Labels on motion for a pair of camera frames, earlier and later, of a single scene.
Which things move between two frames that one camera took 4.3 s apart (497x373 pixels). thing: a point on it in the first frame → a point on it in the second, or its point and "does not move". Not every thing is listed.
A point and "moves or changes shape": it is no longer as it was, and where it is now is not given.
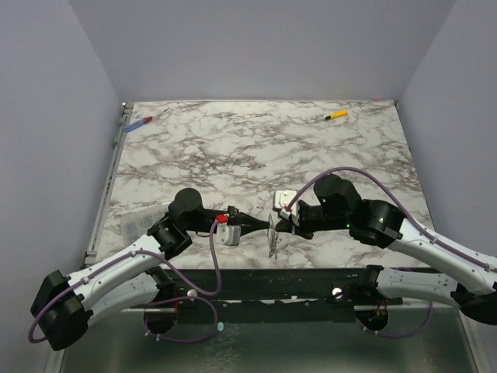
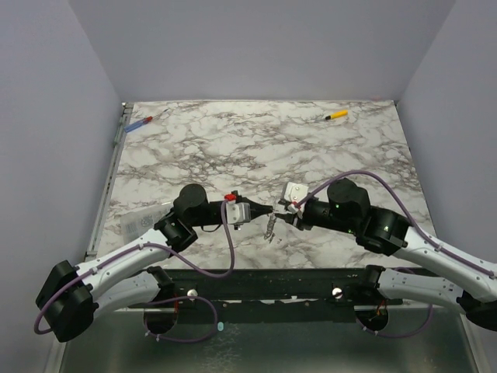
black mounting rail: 268,294 does not move
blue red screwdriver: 140,123 does not move
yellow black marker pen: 338,114 does not move
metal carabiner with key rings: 272,238 moves or changes shape
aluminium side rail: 97,227 does not move
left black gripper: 247,223 → 256,210
